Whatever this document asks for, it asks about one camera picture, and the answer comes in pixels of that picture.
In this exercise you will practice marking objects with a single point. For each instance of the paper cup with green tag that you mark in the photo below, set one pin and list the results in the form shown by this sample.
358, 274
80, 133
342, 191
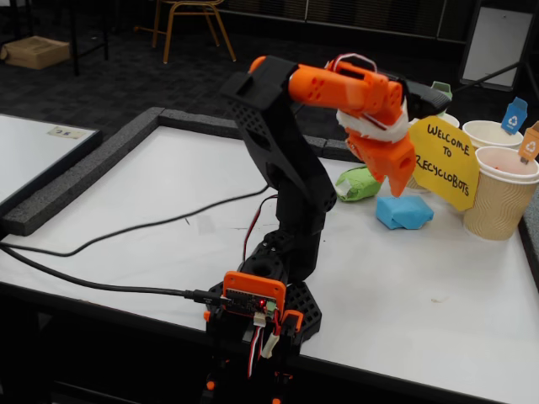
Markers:
452, 120

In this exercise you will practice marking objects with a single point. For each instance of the black metal table leg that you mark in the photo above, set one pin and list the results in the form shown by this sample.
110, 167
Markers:
76, 50

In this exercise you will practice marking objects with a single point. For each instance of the black and orange robot arm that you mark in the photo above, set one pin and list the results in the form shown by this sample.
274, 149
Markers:
290, 168

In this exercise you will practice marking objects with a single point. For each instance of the orange clamp bracket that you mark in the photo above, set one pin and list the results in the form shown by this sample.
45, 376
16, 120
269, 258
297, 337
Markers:
291, 322

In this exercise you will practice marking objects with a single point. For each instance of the long grey foam border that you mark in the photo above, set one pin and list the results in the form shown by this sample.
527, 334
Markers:
84, 168

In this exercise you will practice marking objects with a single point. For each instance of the small paper sticker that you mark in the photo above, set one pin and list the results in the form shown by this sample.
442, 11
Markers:
66, 132

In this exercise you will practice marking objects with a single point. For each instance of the green paper parcel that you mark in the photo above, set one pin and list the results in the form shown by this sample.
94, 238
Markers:
358, 187

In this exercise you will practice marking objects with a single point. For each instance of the paper cup with blue tag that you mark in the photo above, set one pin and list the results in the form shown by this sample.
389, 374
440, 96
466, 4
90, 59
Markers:
484, 132

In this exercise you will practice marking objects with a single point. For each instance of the short grey foam strip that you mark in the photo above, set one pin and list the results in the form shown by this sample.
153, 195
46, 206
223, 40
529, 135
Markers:
531, 252

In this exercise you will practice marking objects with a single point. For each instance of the black slanted stand bar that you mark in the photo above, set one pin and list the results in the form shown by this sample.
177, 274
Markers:
488, 78

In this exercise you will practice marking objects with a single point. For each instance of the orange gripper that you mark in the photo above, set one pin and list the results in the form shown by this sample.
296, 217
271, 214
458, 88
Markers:
389, 160

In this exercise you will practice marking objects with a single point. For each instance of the paper cup with orange tag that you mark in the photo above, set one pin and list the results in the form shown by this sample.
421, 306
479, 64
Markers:
497, 202

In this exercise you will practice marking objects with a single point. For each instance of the white tape wrap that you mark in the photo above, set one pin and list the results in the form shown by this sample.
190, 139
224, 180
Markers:
349, 124

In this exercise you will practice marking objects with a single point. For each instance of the orange recycling bin tag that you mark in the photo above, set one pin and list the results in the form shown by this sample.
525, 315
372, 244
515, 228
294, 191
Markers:
532, 145

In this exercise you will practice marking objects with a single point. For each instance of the white panel with black frame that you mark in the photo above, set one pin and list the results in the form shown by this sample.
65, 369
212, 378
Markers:
497, 42

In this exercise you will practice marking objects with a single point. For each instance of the yellow welcome paper sign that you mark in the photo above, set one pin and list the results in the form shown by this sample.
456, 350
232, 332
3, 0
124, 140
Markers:
442, 168

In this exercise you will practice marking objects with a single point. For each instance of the brown cardboard box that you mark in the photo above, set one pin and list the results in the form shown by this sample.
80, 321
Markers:
35, 52

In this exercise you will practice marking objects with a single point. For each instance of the black framed whiteboard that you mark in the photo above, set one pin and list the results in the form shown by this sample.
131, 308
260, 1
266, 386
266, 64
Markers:
25, 151

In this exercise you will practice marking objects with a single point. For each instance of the orange controller board case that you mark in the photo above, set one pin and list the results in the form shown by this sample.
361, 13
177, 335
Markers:
252, 286

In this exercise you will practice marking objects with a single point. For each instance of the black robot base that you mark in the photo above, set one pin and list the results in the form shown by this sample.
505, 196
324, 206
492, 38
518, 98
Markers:
303, 307

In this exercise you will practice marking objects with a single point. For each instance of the chair with gold legs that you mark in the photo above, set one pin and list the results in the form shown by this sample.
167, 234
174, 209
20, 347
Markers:
168, 29

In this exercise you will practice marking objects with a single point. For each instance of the blue paper parcel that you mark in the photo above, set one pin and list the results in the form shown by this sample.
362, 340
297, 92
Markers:
400, 210

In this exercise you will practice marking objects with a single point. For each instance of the green recycling bin tag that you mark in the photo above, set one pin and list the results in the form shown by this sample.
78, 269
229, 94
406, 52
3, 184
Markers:
442, 86

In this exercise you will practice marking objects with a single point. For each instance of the blue recycling bin tag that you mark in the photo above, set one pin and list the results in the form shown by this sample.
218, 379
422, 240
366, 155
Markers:
513, 118

